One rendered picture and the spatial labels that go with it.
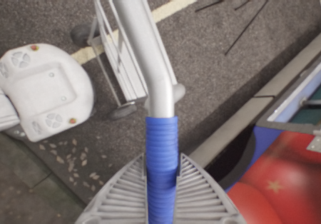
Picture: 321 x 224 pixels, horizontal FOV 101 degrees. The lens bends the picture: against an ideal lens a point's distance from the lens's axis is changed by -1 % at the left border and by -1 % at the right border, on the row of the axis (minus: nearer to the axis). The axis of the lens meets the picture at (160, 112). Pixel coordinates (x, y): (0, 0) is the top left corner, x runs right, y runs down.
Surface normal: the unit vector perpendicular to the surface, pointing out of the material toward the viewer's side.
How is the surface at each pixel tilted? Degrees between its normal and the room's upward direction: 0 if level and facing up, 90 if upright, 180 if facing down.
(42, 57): 0
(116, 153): 0
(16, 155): 0
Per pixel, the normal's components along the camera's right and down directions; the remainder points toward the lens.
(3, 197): 0.42, -0.04
